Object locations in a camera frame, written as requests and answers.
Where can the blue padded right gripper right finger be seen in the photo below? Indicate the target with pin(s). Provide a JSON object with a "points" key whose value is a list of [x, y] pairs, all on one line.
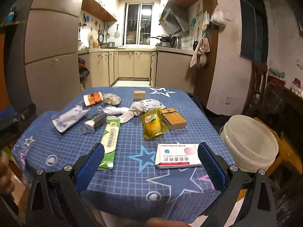
{"points": [[215, 167]]}

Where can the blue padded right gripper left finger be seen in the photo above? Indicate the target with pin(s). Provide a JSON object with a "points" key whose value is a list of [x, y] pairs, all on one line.
{"points": [[86, 167]]}

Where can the beige lower kitchen cabinets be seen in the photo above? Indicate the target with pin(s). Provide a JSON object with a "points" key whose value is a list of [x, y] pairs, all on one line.
{"points": [[160, 66]]}

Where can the kitchen window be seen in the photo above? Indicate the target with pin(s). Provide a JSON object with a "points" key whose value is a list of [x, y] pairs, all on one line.
{"points": [[137, 23]]}

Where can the upper kitchen cabinet left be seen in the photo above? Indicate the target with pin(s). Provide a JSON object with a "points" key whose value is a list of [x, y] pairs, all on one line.
{"points": [[105, 10]]}

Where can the person's left hand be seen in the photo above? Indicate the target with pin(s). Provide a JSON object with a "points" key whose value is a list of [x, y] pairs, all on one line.
{"points": [[6, 184]]}

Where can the white plastic bucket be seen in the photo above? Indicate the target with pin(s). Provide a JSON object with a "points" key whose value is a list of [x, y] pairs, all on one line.
{"points": [[252, 145]]}

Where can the green white long box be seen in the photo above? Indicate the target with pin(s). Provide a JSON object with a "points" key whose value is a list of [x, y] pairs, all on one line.
{"points": [[109, 141]]}

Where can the white red medicine box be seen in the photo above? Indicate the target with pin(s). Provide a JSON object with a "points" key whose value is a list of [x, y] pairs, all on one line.
{"points": [[177, 156]]}

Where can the black white wrapped packet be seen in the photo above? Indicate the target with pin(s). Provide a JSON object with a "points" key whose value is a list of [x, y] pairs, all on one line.
{"points": [[93, 123]]}

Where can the blue star patterned tablecloth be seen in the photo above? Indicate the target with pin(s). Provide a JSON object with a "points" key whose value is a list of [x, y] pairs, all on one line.
{"points": [[134, 188]]}

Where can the white plastic wrapper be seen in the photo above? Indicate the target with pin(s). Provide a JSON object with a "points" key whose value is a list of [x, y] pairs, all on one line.
{"points": [[69, 118]]}

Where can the brown cardboard box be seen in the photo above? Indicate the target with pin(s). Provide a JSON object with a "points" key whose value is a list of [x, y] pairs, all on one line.
{"points": [[172, 118]]}

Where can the wooden chair under bucket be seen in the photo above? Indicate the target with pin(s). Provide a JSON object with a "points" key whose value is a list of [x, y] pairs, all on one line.
{"points": [[286, 155]]}

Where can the dark wooden chair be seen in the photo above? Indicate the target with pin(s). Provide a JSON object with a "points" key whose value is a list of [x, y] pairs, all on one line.
{"points": [[256, 88]]}

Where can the orange white cup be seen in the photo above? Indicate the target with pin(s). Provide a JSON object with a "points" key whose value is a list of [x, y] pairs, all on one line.
{"points": [[92, 99]]}

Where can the yellow plastic snack bag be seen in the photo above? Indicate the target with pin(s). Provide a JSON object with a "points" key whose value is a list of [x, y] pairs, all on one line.
{"points": [[153, 124]]}

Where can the clear bag of nuts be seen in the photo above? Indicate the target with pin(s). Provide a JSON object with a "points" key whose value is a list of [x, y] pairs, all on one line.
{"points": [[111, 99]]}

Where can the crumpled white tissue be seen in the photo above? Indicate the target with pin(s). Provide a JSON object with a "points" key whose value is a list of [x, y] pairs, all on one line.
{"points": [[124, 114]]}

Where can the dark wooden side table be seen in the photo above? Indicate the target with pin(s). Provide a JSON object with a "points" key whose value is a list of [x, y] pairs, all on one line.
{"points": [[282, 109]]}

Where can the white printed plastic bag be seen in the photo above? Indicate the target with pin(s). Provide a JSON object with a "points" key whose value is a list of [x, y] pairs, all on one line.
{"points": [[150, 104]]}

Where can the small tan box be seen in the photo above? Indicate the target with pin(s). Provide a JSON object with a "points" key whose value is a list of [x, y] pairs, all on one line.
{"points": [[139, 95]]}

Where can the hanging beige cloth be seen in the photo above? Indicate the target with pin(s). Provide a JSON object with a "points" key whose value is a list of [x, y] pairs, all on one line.
{"points": [[199, 58]]}

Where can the beige refrigerator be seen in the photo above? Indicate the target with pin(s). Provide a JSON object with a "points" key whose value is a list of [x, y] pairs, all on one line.
{"points": [[41, 54]]}

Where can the steel kettle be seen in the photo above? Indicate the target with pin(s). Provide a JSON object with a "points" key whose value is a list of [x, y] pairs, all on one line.
{"points": [[175, 42]]}

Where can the black wok pan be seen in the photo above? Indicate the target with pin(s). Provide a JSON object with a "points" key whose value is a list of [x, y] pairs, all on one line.
{"points": [[162, 38]]}

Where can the hanging white plastic bag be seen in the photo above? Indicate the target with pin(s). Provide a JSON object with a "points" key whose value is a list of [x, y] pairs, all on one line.
{"points": [[218, 17]]}

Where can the range hood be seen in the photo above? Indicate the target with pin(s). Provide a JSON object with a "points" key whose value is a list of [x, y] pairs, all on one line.
{"points": [[176, 20]]}

